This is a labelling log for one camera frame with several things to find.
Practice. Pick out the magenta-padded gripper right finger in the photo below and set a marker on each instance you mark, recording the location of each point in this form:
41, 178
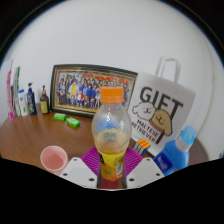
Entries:
145, 171

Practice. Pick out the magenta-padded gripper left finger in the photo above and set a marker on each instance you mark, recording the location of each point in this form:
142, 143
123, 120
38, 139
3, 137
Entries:
76, 171

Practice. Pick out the orange juice bottle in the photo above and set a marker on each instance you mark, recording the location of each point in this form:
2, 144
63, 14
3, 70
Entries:
111, 133

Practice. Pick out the puzzle cube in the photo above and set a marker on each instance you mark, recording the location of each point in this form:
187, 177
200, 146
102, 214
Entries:
142, 146

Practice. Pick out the pink ceramic mug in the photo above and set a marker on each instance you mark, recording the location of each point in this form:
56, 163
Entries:
53, 160

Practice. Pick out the blue detergent bottle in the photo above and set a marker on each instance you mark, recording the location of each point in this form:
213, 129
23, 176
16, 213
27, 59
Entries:
173, 160

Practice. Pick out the green soap bar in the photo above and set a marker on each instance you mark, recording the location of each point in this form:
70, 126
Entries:
73, 122
60, 116

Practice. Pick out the white paper gift bag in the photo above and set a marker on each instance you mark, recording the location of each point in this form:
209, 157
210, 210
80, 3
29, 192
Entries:
163, 100

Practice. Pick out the brown pump bottle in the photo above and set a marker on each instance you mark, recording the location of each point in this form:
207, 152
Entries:
44, 105

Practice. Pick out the framed group photo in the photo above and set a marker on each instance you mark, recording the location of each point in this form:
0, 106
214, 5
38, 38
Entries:
83, 90

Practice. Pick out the dark blue pump bottle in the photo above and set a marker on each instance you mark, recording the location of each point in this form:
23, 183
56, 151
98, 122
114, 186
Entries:
31, 103

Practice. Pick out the white shampoo bottle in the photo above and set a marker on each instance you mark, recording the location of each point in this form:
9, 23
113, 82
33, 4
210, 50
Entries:
23, 105

